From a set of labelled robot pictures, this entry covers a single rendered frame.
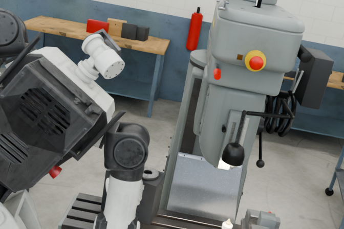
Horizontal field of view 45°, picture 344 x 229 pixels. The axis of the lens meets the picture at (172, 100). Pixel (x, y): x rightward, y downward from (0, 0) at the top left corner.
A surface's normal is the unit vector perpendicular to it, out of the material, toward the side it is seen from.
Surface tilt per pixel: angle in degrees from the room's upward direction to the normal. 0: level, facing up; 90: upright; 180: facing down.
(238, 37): 90
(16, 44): 80
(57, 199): 0
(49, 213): 0
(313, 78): 90
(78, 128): 84
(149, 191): 90
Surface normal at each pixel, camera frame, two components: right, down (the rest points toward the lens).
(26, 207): 0.11, 0.36
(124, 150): 0.03, 0.16
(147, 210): -0.29, 0.28
